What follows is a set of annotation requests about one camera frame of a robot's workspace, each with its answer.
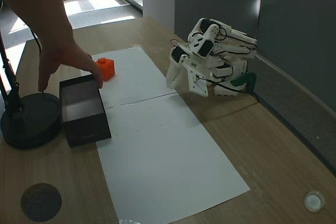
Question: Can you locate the orange cube with stud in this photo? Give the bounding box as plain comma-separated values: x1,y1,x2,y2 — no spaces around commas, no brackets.
94,57,116,82

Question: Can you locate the dark brown open box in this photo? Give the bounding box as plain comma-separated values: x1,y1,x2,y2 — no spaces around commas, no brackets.
59,73,112,148

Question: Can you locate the person's hand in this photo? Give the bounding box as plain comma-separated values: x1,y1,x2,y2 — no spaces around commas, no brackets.
33,21,104,91

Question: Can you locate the white paper sheet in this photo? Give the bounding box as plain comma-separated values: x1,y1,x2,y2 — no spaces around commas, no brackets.
88,47,177,109
96,93,251,224

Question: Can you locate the green table clamp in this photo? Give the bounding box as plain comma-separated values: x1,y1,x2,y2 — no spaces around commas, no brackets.
232,72,258,94

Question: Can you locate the black desk lamp stand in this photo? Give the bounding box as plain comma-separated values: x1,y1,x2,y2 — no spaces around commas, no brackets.
0,32,63,150

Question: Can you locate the dark round table grommet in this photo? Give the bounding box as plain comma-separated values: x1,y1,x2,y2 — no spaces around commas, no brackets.
20,183,63,222

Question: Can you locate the small white round cap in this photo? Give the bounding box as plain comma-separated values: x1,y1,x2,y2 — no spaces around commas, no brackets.
303,190,326,213

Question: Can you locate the white gripper camera mount plate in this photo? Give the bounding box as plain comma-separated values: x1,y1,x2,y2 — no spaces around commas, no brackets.
186,62,210,98

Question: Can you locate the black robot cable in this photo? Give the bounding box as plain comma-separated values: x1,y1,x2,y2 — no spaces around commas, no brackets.
195,76,263,103

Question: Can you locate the thin black lamp cable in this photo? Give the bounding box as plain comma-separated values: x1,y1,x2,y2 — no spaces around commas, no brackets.
30,27,45,94

